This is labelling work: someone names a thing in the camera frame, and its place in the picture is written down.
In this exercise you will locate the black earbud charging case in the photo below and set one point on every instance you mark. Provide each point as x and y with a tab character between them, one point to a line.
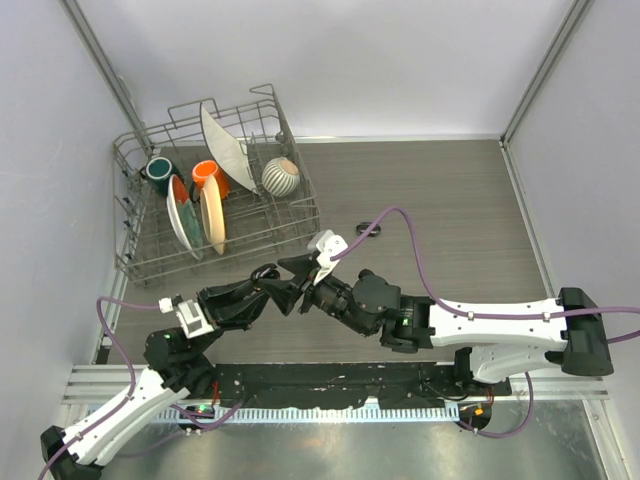
267	271

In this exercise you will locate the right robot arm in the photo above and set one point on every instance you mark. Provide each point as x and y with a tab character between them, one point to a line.
493	341

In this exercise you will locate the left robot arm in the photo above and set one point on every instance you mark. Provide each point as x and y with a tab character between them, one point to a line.
176	369

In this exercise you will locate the beige plate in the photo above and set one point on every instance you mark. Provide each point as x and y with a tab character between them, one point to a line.
213	216

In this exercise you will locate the white slotted cable duct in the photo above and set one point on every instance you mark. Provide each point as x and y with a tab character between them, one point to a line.
370	412

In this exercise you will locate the orange mug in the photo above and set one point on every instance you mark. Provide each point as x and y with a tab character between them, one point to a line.
203	171

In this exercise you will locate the red teal floral plate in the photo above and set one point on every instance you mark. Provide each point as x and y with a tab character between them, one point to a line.
183	217

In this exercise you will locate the grey wire dish rack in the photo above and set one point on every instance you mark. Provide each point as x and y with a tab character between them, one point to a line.
257	222

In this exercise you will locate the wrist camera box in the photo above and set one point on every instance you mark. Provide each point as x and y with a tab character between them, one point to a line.
325	245
189	313

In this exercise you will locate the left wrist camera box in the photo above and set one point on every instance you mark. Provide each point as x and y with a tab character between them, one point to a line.
189	313

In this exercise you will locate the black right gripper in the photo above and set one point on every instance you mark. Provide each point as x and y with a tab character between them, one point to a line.
286	292

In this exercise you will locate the striped grey white bowl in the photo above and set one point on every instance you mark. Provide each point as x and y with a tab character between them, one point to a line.
281	177

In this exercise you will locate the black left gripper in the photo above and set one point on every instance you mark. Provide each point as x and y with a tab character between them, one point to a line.
220	303

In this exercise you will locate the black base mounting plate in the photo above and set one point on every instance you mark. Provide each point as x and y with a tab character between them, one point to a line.
341	385

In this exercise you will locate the teal mug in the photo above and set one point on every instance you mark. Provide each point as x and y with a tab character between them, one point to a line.
158	172

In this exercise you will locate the white square plate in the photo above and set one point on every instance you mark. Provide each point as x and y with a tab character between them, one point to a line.
230	154

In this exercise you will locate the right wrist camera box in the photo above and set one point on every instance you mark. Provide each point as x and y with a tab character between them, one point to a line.
325	245

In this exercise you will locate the black plastic-wrapped earbud case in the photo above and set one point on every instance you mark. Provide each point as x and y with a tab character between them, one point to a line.
370	229

